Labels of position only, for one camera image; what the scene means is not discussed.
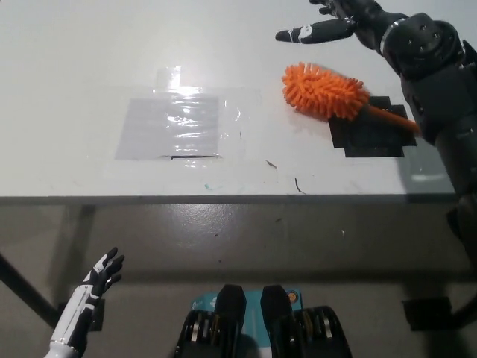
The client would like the orange microfiber telescopic duster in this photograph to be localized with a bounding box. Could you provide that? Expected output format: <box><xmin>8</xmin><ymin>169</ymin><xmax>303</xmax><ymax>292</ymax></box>
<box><xmin>280</xmin><ymin>63</ymin><xmax>423</xmax><ymax>135</ymax></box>

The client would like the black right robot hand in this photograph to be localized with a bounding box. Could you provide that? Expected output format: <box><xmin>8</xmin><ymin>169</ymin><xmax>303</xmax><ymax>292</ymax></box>
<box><xmin>274</xmin><ymin>0</ymin><xmax>406</xmax><ymax>54</ymax></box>

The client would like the clear plastic tape film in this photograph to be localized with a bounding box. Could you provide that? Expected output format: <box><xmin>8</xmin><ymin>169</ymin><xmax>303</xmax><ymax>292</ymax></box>
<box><xmin>98</xmin><ymin>65</ymin><xmax>284</xmax><ymax>183</ymax></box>

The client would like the black tape patch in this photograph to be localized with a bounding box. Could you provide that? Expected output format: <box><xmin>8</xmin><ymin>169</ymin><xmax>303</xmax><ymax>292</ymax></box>
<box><xmin>328</xmin><ymin>95</ymin><xmax>418</xmax><ymax>160</ymax></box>

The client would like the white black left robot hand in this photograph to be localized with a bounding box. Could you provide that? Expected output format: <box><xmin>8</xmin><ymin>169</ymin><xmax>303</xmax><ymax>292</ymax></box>
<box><xmin>50</xmin><ymin>246</ymin><xmax>126</xmax><ymax>352</ymax></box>

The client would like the black table leg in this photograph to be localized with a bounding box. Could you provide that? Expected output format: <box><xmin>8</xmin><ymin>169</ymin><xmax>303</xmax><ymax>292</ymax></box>
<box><xmin>451</xmin><ymin>296</ymin><xmax>477</xmax><ymax>330</ymax></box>
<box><xmin>0</xmin><ymin>252</ymin><xmax>60</xmax><ymax>330</ymax></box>

